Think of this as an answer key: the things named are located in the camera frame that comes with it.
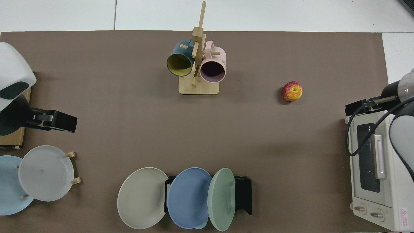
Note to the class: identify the green plate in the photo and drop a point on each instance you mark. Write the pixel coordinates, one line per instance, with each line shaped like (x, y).
(221, 200)

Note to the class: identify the red yellow apple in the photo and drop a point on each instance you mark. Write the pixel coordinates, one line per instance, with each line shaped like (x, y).
(292, 91)

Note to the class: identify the wooden plate rack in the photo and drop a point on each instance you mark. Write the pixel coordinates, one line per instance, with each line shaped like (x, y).
(72, 154)

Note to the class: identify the dark teal mug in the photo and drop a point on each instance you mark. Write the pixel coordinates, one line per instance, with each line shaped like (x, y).
(176, 50)

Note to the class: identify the pale toaster oven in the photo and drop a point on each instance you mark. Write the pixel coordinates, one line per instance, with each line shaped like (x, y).
(394, 194)

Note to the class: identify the light blue plate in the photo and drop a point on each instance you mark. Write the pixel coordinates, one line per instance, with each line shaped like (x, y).
(9, 194)

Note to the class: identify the black dish rack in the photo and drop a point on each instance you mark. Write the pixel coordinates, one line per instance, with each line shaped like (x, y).
(244, 194)

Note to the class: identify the dark flat device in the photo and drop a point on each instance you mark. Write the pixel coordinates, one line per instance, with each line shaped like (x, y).
(408, 5)

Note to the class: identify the cream plate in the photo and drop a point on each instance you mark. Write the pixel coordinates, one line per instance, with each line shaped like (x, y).
(142, 197)

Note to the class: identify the brown table cloth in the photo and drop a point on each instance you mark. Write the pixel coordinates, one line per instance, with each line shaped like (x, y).
(129, 113)

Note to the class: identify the small blue round thing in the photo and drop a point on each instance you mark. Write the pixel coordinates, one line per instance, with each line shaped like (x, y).
(202, 226)

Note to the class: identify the pink mug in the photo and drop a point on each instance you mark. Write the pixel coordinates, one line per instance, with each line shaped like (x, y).
(218, 55)

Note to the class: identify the wooden cup stand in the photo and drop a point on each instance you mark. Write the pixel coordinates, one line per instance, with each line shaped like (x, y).
(199, 87)

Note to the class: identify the grey plate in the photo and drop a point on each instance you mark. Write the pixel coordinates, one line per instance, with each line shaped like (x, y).
(45, 173)

